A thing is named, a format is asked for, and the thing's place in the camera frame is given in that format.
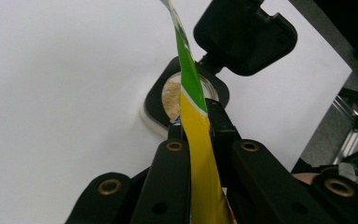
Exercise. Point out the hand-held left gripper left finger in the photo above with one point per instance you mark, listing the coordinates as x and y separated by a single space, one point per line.
174 132

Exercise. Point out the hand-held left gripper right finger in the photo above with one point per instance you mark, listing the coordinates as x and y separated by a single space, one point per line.
222 130

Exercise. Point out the yellow spouted refill pouch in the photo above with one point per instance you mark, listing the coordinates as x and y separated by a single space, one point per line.
199 155

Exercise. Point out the white plug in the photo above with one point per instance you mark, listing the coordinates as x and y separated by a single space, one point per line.
347 171

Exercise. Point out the aluminium floor rail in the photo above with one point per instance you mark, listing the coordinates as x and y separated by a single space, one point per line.
349 146

